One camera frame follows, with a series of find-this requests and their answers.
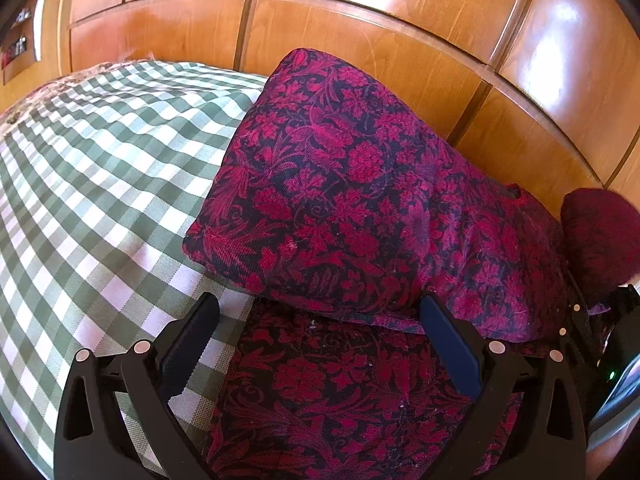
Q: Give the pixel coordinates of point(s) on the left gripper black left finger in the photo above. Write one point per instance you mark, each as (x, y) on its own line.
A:
(91, 438)

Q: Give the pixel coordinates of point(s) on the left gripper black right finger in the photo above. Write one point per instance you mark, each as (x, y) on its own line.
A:
(548, 440)

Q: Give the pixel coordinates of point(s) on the red black floral garment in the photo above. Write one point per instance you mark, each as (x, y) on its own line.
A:
(338, 210)

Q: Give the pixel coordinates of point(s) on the dark red fuzzy cushion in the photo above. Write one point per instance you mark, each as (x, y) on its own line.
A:
(601, 239)

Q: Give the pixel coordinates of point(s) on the wooden headboard panel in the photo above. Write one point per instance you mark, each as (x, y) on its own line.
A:
(561, 111)

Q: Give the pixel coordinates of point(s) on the green white checkered bedspread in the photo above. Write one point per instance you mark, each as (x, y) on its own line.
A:
(102, 173)

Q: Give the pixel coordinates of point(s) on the wooden wall shelf niche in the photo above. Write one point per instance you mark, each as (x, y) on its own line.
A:
(17, 50)

